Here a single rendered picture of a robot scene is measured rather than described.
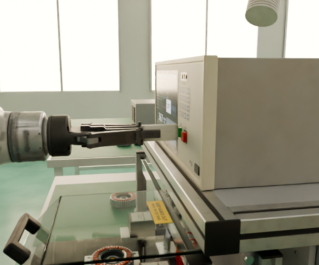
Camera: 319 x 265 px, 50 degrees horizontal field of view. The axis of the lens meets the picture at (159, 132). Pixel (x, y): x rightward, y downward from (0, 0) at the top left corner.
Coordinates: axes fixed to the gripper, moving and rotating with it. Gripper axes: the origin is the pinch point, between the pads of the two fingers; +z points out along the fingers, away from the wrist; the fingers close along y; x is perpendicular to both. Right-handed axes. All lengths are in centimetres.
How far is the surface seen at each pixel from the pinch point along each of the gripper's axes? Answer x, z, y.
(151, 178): -14.0, 0.9, -15.2
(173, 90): 7.6, 4.0, -6.3
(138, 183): -22.9, 0.1, -37.8
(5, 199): -119, -108, -294
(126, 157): -44, 5, -153
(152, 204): -11.6, -2.4, 6.8
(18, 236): -12.1, -23.3, 14.0
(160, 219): -11.6, -2.1, 13.0
